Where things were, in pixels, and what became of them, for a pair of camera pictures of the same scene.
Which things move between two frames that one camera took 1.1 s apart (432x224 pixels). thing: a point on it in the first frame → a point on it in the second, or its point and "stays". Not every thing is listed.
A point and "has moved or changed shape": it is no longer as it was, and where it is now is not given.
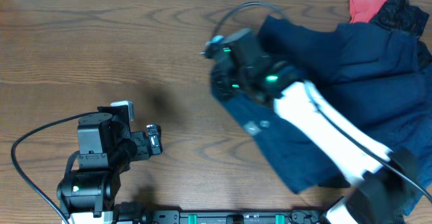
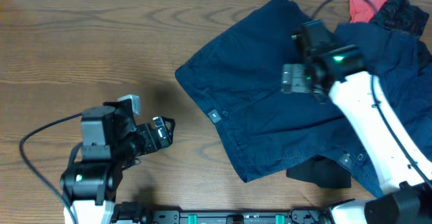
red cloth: x=364 y=5 stays
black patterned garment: x=397 y=13 stays
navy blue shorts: x=371 y=73 has moved or changed shape
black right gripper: x=217 y=79 → x=295 y=77
